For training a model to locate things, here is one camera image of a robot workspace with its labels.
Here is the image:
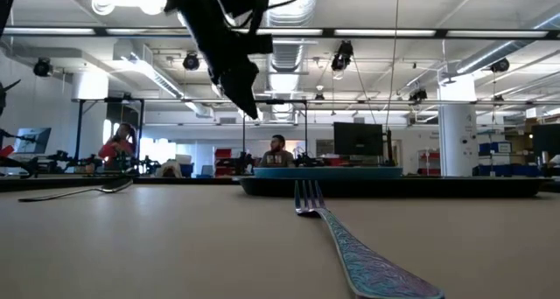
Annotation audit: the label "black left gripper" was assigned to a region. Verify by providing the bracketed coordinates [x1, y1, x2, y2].
[162, 0, 275, 120]

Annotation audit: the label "iridescent blue metal fork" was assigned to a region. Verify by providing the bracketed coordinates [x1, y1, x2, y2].
[293, 179, 445, 299]

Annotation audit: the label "white bag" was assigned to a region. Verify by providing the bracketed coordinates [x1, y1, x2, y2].
[156, 158, 184, 178]

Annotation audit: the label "person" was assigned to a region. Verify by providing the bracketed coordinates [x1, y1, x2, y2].
[96, 122, 137, 171]
[258, 134, 295, 168]

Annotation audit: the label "black aluminium table frame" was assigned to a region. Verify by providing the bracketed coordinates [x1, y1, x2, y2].
[0, 175, 242, 192]

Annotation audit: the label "black plastic tray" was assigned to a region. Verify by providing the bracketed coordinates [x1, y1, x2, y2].
[238, 176, 546, 199]

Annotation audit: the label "light blue round plate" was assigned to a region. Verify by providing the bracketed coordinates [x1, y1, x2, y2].
[252, 166, 403, 180]

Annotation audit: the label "black monitor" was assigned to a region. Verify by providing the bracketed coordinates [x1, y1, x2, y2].
[531, 123, 560, 158]
[332, 122, 385, 157]

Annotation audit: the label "black metal station frame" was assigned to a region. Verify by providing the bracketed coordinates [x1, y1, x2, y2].
[72, 96, 145, 173]
[242, 100, 309, 167]

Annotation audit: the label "white round column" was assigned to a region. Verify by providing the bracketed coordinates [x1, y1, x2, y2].
[437, 73, 478, 177]

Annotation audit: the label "silver ribbed air duct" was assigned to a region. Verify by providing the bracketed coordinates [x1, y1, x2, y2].
[266, 0, 319, 121]

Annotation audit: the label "tilted grey monitor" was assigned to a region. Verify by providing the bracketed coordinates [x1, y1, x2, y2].
[14, 127, 53, 155]

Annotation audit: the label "red storage bins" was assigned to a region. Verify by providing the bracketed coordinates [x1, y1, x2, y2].
[213, 148, 233, 177]

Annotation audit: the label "silver metal spoon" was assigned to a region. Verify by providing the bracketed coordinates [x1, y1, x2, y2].
[17, 177, 135, 203]

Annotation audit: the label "blue storage bins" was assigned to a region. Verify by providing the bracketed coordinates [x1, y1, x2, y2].
[474, 141, 542, 177]

